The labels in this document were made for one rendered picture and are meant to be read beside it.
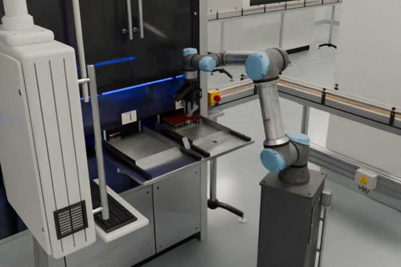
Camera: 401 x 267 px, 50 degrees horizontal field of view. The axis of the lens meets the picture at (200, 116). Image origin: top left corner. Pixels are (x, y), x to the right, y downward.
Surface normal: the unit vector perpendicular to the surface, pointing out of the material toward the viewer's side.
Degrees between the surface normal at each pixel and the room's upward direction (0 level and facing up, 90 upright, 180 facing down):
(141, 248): 90
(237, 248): 0
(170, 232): 90
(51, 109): 90
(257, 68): 82
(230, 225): 0
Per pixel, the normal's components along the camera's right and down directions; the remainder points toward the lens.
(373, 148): -0.77, 0.24
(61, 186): 0.63, 0.29
